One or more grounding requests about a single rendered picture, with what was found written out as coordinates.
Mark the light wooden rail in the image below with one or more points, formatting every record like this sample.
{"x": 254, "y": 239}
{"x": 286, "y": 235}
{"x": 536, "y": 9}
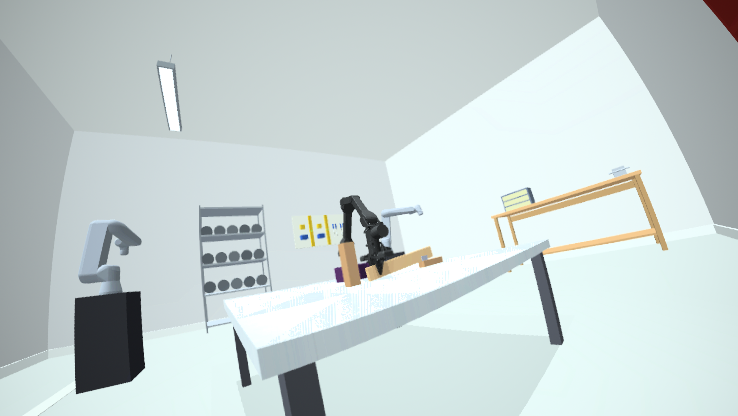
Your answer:
{"x": 398, "y": 263}

